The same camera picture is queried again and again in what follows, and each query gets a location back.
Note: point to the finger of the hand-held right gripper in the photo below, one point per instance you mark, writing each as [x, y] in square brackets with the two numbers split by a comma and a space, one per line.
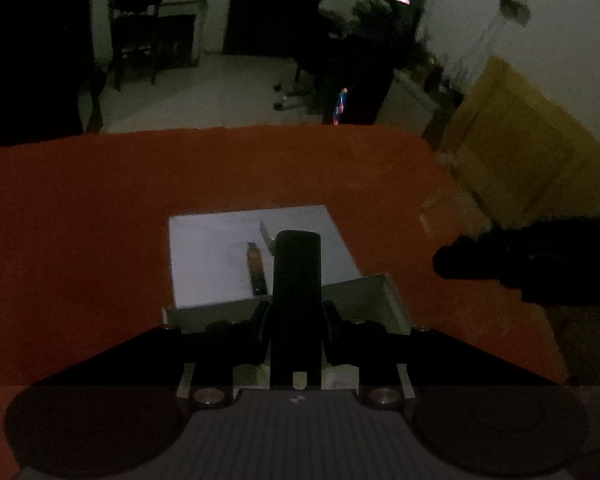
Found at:
[460, 260]

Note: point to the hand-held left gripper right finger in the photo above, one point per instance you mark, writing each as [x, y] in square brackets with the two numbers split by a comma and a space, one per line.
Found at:
[332, 330]

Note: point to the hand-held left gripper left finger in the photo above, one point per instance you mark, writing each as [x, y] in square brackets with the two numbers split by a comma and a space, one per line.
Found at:
[260, 327]

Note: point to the white cardboard box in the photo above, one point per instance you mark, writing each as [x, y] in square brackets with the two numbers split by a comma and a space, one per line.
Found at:
[365, 295]

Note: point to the brown pocket knife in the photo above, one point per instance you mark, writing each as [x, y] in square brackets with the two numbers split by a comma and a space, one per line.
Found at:
[256, 272]

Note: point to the black rectangular device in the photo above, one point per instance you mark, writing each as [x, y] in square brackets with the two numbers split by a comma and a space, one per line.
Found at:
[297, 285]

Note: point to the small metal tool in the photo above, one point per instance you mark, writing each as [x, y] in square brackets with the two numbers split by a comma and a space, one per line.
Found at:
[266, 237]

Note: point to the orange desktop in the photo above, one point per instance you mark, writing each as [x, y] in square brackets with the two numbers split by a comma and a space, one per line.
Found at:
[80, 235]

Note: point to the white paper sheet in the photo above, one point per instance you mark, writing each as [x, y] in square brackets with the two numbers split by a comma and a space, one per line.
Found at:
[210, 250]

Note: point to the dark computer tower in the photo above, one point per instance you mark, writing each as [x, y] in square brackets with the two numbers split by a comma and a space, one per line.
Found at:
[360, 100]

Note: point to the dark office chair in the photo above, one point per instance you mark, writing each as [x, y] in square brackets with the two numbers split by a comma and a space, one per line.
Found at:
[310, 35]

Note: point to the dark wooden chair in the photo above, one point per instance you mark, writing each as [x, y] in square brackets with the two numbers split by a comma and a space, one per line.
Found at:
[135, 25]

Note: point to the dark wooden cabinet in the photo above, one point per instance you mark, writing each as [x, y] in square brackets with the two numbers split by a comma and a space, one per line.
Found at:
[30, 50]

